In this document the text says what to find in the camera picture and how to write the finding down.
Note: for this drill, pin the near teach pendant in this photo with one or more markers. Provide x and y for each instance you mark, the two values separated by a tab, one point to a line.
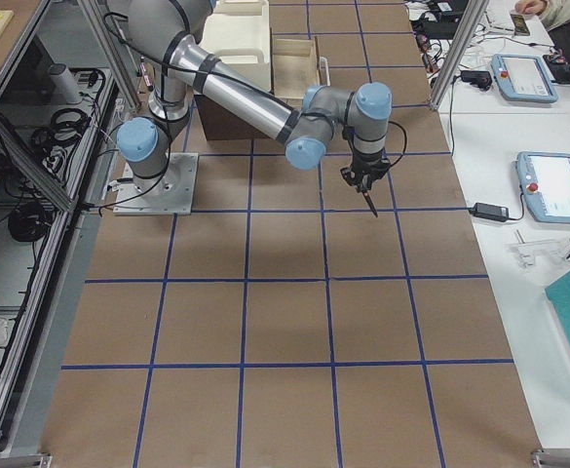
544	179

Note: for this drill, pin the aluminium frame post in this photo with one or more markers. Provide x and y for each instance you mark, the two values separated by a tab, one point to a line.
461	40

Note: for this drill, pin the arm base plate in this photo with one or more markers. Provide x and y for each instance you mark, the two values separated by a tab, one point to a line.
172	194

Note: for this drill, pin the person at desk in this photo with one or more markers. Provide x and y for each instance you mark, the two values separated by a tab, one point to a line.
555	17

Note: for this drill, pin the clear acrylic parts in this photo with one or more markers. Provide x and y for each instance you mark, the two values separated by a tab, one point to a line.
555	252

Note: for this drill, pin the smartphone on desk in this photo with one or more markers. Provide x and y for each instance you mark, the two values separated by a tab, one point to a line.
520	27

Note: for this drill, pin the teach pendant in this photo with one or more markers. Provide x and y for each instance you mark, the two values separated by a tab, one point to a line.
544	179
522	78

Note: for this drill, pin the grey cylinder speaker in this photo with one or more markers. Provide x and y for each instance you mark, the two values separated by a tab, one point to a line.
65	82

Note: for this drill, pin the far black power adapter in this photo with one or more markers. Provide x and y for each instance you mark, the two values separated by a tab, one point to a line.
480	79

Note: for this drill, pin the grey orange scissors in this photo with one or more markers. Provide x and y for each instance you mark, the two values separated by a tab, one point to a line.
367	198

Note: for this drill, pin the white drawer handle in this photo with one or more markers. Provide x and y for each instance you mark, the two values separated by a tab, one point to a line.
324	71

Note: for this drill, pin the black power adapter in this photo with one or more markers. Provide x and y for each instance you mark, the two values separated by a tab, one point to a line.
480	79
490	212

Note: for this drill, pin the far teach pendant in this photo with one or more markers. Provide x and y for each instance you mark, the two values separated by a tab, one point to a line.
522	78

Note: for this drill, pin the dark brown drawer cabinet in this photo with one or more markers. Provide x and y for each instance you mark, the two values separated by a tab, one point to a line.
221	124

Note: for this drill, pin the open wooden drawer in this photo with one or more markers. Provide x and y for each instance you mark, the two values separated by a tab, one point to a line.
295	68

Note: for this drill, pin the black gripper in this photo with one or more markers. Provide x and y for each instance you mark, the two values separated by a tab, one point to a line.
366	170

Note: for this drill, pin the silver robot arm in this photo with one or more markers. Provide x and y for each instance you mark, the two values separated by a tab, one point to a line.
168	35

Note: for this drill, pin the near black power adapter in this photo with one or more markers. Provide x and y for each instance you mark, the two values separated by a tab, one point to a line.
490	212

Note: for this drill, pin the white plastic tray box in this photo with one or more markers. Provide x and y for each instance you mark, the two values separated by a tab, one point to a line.
238	32

